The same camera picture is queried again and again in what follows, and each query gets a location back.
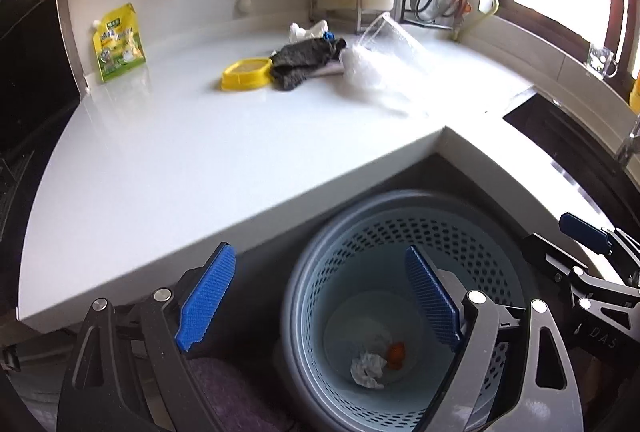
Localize clear plastic bag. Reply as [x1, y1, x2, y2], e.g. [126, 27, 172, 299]
[340, 46, 394, 96]

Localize dark grey rag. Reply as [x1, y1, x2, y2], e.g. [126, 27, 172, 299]
[270, 38, 347, 91]

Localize white tissue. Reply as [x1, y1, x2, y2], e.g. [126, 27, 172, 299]
[288, 20, 329, 44]

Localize blue perforated trash bin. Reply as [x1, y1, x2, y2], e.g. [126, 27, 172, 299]
[281, 189, 538, 431]

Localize black kitchen sink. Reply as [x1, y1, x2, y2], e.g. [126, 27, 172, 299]
[504, 93, 639, 238]

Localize orange scrap in bin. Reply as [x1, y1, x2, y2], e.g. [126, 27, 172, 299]
[385, 342, 406, 370]

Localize metal sink faucet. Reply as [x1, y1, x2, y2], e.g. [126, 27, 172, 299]
[615, 115, 640, 168]

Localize crumpled paper in bin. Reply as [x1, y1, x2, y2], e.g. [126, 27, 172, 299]
[349, 352, 387, 390]

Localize yellow bottle on sill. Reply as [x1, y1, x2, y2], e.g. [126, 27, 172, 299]
[628, 76, 640, 115]

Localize clear glass mug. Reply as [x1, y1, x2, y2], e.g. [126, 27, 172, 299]
[586, 44, 618, 78]

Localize clear plastic cup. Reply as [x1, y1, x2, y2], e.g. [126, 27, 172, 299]
[357, 12, 422, 59]

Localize yellow green refill pouch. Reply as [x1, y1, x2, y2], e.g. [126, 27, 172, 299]
[92, 2, 146, 82]

